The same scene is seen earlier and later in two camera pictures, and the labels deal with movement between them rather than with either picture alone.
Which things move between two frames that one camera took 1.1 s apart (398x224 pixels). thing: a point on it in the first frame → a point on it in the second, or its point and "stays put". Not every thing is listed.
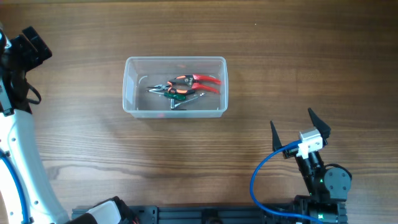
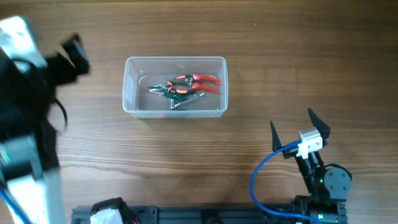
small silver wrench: x=173 y=105 stays put
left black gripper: x=34 y=47 → x=62 y=69
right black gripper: x=292 y=151 stays put
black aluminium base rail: x=209 y=214 stays put
